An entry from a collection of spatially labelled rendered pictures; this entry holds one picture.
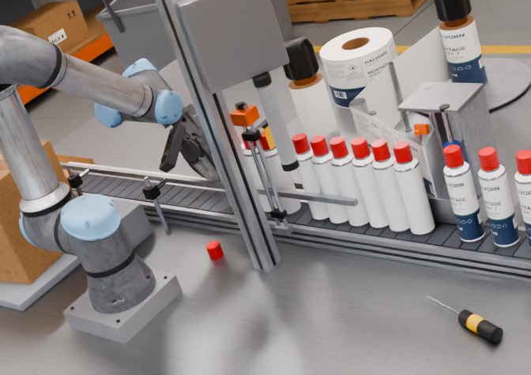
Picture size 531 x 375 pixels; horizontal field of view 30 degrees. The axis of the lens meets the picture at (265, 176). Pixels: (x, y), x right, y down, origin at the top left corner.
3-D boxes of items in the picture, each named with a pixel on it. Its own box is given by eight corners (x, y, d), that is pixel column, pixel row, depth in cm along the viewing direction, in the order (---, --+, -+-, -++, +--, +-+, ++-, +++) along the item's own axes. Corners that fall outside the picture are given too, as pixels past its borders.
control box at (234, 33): (291, 63, 196) (262, -27, 187) (211, 95, 194) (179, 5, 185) (276, 50, 205) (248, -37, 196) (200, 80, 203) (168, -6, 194)
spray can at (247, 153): (288, 200, 233) (261, 125, 224) (279, 213, 229) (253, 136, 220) (268, 201, 235) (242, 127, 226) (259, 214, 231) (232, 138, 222)
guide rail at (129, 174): (358, 204, 208) (356, 198, 208) (355, 207, 208) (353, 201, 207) (47, 164, 278) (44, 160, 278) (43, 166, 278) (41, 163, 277)
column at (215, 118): (282, 262, 220) (182, -20, 190) (270, 274, 217) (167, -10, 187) (267, 259, 223) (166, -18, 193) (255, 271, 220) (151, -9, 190)
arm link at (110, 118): (118, 102, 222) (150, 79, 228) (86, 100, 229) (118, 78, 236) (130, 133, 225) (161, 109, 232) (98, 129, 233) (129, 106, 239)
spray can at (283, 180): (306, 206, 228) (280, 129, 219) (290, 218, 225) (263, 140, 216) (291, 201, 232) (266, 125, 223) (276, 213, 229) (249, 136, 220)
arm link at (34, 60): (14, 16, 186) (191, 87, 223) (-19, 16, 194) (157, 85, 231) (0, 75, 185) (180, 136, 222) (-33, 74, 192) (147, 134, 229)
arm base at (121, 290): (168, 282, 218) (153, 245, 213) (114, 321, 211) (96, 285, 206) (133, 264, 229) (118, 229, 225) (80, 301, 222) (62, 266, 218)
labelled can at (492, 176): (525, 235, 193) (506, 144, 183) (514, 250, 189) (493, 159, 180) (501, 232, 196) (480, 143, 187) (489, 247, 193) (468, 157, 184)
